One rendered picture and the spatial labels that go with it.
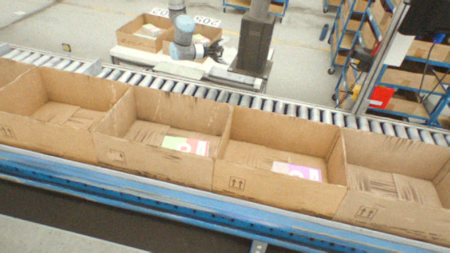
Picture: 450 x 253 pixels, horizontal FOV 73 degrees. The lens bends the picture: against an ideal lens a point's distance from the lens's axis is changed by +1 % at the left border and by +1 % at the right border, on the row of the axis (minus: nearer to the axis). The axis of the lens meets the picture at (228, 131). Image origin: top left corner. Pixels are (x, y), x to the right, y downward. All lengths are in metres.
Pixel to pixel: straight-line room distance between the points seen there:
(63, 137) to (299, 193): 0.76
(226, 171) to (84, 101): 0.72
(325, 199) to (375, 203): 0.14
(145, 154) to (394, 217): 0.76
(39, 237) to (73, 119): 0.96
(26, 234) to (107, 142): 1.26
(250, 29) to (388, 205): 1.23
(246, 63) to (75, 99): 1.01
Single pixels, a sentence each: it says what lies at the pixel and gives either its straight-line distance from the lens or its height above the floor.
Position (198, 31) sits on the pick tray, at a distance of 2.36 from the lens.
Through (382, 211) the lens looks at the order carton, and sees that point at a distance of 1.02.
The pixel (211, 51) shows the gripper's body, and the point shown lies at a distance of 1.69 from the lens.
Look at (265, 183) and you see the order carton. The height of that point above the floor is 1.00.
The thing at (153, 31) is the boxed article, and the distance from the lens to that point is 2.33.
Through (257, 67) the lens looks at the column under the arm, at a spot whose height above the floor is 0.80.
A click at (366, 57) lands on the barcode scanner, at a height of 1.07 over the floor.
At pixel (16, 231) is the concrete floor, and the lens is 2.22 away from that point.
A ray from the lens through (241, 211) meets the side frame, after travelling 0.96.
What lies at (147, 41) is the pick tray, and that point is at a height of 0.83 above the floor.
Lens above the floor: 1.69
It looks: 40 degrees down
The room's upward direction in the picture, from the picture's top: 7 degrees clockwise
